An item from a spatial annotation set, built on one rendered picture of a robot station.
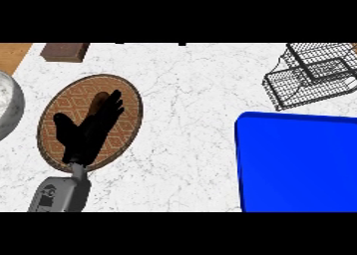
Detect dark brown wooden block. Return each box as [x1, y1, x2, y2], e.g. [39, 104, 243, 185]
[39, 43, 92, 64]

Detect black wire tiered basket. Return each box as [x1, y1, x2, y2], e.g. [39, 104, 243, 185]
[262, 43, 357, 112]

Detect brown oval woven tray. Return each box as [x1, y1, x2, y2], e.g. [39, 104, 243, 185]
[36, 73, 145, 173]

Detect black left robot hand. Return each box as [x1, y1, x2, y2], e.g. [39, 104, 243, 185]
[52, 89, 126, 167]

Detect pale wooden board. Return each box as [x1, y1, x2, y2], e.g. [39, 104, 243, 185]
[0, 43, 34, 77]

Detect blue tray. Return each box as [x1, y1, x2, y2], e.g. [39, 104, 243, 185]
[232, 111, 357, 213]

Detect white marble bowl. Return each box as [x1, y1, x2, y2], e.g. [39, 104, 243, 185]
[0, 69, 27, 147]

